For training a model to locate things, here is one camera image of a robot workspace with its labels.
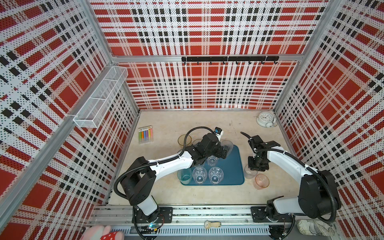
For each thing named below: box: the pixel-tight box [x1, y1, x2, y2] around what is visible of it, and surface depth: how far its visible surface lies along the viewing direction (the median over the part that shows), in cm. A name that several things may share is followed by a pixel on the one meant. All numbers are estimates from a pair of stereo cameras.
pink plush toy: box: [81, 225, 125, 240], surface depth 65 cm
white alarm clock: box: [256, 112, 278, 128], surface depth 113 cm
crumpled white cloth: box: [297, 219, 335, 237], surface depth 69 cm
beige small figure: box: [204, 220, 222, 229], surface depth 71 cm
